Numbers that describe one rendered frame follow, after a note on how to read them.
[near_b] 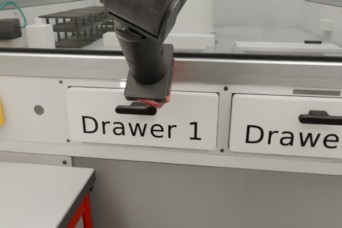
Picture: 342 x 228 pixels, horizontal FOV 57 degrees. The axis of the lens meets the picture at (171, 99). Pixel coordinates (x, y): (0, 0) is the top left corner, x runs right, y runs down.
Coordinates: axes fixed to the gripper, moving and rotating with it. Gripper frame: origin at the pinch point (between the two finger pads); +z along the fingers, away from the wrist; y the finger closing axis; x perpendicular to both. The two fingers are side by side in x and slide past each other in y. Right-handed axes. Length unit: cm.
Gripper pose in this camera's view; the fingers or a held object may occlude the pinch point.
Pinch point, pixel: (157, 96)
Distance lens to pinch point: 57.1
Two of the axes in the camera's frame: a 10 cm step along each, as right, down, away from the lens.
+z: 1.1, 4.7, 8.8
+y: 1.3, -8.8, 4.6
